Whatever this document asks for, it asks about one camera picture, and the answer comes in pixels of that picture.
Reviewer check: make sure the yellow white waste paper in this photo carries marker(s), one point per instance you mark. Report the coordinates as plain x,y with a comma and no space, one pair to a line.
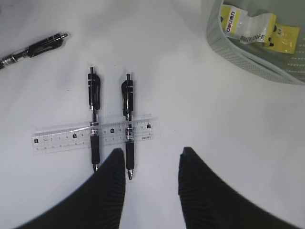
236,24

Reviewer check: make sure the black gel pen left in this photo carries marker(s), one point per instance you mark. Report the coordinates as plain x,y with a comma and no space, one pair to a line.
45,45

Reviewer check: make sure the black gel pen middle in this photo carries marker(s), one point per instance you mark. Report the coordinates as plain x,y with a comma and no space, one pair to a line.
94,89

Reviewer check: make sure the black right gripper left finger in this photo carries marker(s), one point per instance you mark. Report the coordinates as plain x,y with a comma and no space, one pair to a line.
96,204

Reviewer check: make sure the green plastic woven basket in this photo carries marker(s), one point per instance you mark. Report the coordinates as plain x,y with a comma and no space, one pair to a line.
254,58

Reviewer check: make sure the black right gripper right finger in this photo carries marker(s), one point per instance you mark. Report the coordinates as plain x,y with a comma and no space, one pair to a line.
209,203

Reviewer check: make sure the clear plastic ruler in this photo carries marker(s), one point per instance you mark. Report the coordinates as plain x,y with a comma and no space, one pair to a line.
78,136

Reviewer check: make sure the black gel pen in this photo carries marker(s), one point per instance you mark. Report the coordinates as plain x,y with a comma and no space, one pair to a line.
45,45
94,89
127,110

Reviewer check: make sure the black gel pen right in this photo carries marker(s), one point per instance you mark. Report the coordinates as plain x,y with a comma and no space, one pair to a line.
127,110

